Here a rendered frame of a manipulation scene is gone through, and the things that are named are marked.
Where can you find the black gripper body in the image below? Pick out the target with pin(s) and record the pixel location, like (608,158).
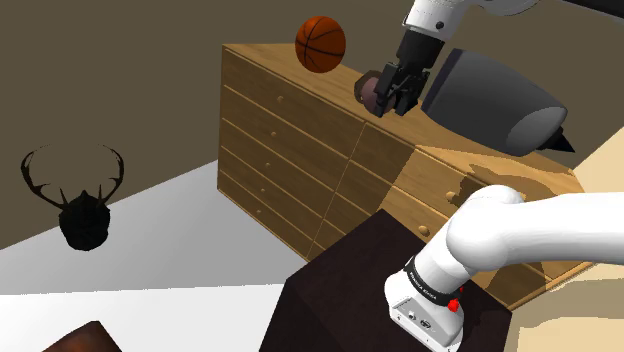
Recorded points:
(417,51)

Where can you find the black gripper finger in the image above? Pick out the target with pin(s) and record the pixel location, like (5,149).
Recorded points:
(412,92)
(385,88)

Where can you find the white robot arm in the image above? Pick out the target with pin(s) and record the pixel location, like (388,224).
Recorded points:
(512,229)

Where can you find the brown round cup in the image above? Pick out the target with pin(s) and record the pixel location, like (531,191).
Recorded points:
(366,92)

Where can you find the dark grey cone-shaped object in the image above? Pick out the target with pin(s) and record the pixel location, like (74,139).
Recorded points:
(482,105)

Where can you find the orange basketball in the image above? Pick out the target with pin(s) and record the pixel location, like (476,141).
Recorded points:
(320,45)

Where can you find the wooden chest of drawers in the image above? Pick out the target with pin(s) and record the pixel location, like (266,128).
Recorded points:
(292,136)

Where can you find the dark brown robot stand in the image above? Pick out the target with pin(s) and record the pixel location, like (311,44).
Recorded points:
(336,292)

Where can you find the dark brown wooden furniture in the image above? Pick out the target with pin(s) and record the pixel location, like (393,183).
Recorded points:
(85,340)

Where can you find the black antlered deer head mount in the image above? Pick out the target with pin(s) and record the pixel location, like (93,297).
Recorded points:
(84,224)

